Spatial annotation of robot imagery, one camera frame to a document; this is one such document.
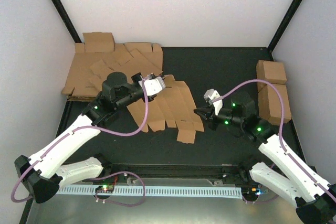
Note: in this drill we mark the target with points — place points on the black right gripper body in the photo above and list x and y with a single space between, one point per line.
218 123

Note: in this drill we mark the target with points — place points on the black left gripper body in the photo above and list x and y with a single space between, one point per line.
127 100

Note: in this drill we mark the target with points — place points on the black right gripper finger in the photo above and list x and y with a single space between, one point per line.
204 112
208 120

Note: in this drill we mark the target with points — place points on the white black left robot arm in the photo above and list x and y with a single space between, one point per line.
44 173

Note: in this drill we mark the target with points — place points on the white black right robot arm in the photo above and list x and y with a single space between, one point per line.
297 183

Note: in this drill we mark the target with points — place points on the folded cardboard box front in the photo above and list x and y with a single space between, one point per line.
270 106

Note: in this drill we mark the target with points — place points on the small folded cardboard box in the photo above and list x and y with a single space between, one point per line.
99 42

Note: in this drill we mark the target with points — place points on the loose top cardboard blank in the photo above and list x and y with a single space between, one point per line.
129 63

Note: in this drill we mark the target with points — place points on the stack of flat cardboard blanks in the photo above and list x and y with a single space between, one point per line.
77 86

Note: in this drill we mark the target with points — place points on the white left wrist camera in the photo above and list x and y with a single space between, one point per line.
153 84

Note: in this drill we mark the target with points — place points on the black right corner frame post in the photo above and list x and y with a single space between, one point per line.
293 7

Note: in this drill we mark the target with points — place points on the black corner frame post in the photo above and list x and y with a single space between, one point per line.
293 7
66 20

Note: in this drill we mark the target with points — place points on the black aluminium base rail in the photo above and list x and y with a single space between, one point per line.
217 172

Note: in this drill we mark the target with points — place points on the light blue slotted cable duct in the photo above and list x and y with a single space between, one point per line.
152 191

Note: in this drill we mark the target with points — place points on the metal base plate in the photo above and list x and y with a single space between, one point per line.
85 209

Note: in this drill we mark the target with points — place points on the black left corner frame post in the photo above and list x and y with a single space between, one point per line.
66 20

